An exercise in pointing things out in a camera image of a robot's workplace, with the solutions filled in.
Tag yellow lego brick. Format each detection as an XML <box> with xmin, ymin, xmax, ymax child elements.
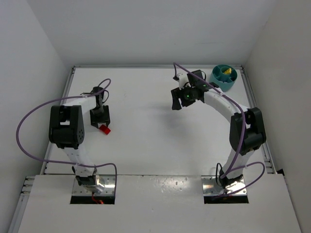
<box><xmin>224</xmin><ymin>68</ymin><xmax>232</xmax><ymax>74</ymax></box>

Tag red round lego plate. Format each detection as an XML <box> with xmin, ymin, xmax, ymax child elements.
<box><xmin>99</xmin><ymin>125</ymin><xmax>111</xmax><ymax>135</ymax></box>

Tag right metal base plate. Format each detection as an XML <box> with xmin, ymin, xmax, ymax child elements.
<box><xmin>201</xmin><ymin>176</ymin><xmax>247</xmax><ymax>197</ymax></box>

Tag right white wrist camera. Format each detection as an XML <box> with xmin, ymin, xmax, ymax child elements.
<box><xmin>173</xmin><ymin>73</ymin><xmax>189</xmax><ymax>90</ymax></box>

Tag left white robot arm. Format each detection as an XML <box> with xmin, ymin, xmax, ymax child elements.
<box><xmin>49</xmin><ymin>86</ymin><xmax>110</xmax><ymax>194</ymax></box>

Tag metal base plate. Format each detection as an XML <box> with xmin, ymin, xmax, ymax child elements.
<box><xmin>71</xmin><ymin>175</ymin><xmax>116</xmax><ymax>197</ymax></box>
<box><xmin>201</xmin><ymin>176</ymin><xmax>247</xmax><ymax>197</ymax></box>

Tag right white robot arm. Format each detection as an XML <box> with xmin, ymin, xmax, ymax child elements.
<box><xmin>171</xmin><ymin>70</ymin><xmax>266</xmax><ymax>188</ymax></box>

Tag teal divided round container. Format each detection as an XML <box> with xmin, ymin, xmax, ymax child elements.
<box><xmin>209</xmin><ymin>65</ymin><xmax>238</xmax><ymax>92</ymax></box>

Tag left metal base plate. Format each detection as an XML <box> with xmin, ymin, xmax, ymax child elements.
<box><xmin>71</xmin><ymin>175</ymin><xmax>116</xmax><ymax>197</ymax></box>

